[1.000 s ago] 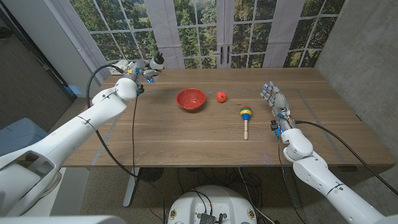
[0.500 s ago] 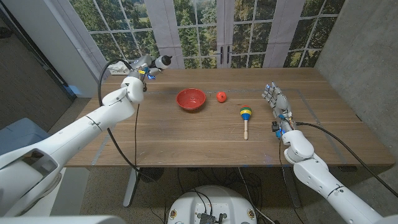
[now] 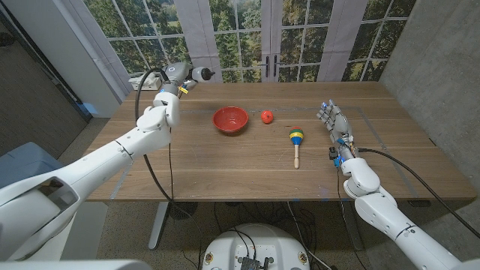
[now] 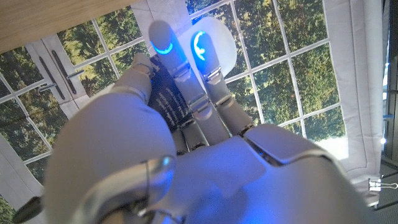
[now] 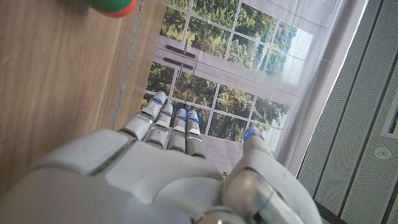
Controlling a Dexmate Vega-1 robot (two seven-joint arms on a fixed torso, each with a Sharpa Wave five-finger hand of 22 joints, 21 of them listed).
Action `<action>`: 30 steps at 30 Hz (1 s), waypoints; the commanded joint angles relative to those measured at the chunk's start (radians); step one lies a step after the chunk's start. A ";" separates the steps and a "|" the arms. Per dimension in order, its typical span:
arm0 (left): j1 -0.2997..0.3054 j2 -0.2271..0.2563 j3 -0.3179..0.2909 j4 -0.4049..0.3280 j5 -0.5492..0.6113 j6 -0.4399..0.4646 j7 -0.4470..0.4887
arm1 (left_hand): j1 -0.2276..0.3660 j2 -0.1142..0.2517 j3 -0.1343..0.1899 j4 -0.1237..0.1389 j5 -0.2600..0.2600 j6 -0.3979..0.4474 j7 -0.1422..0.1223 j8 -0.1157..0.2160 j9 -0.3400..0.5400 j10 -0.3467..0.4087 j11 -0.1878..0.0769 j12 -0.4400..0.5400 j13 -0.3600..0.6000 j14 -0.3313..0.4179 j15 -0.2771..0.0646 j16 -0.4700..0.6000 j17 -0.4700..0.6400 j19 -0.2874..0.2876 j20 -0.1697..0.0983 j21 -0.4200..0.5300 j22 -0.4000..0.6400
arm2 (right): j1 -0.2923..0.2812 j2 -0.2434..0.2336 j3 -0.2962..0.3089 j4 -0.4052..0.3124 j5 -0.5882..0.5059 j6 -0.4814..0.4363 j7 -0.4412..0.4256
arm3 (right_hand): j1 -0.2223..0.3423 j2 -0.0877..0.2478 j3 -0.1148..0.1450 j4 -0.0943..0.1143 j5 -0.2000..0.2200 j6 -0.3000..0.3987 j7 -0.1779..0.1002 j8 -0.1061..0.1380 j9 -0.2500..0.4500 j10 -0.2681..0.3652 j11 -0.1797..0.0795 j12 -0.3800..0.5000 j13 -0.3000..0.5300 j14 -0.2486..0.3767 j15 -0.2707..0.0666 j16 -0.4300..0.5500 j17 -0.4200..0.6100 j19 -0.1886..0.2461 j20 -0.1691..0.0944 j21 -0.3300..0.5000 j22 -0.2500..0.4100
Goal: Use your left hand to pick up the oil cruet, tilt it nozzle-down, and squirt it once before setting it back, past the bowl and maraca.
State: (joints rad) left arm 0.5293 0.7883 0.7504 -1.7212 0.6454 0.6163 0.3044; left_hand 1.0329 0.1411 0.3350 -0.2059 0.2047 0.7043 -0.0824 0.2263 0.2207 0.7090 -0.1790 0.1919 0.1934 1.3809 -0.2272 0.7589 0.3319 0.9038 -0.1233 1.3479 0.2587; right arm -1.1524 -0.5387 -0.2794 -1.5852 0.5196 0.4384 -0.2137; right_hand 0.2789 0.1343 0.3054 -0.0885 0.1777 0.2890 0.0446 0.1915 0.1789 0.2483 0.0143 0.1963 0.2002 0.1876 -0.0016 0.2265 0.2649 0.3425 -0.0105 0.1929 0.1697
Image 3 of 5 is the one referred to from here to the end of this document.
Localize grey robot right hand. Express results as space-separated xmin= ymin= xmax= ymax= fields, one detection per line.
xmin=316 ymin=99 xmax=356 ymax=158

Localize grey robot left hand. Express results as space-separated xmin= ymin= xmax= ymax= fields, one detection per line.
xmin=160 ymin=61 xmax=200 ymax=96

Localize oil cruet with black nozzle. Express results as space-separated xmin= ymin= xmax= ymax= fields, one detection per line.
xmin=190 ymin=66 xmax=217 ymax=83

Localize colourful wooden maraca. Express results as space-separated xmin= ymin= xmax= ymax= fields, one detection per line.
xmin=288 ymin=126 xmax=305 ymax=170

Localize red bowl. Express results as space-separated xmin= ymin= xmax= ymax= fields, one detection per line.
xmin=211 ymin=106 xmax=250 ymax=134

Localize white tissue box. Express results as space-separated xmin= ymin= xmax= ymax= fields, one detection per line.
xmin=128 ymin=72 xmax=163 ymax=92

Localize printed window backdrop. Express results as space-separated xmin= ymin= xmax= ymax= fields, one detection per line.
xmin=61 ymin=0 xmax=417 ymax=102

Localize grey table leg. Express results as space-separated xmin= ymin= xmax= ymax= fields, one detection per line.
xmin=339 ymin=201 xmax=364 ymax=251

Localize black round floor fan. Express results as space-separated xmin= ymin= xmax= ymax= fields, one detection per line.
xmin=168 ymin=201 xmax=199 ymax=221

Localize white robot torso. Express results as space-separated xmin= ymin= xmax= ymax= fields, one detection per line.
xmin=201 ymin=223 xmax=311 ymax=270

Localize white table leg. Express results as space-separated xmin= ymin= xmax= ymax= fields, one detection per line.
xmin=148 ymin=201 xmax=170 ymax=251

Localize blue plastic bin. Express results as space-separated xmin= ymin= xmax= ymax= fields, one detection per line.
xmin=0 ymin=141 xmax=65 ymax=188

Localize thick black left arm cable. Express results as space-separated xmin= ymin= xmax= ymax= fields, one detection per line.
xmin=133 ymin=67 xmax=203 ymax=260

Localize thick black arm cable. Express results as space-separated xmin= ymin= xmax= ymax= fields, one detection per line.
xmin=358 ymin=147 xmax=480 ymax=239
xmin=133 ymin=67 xmax=203 ymax=260

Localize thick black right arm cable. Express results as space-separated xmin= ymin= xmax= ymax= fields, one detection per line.
xmin=358 ymin=147 xmax=480 ymax=239

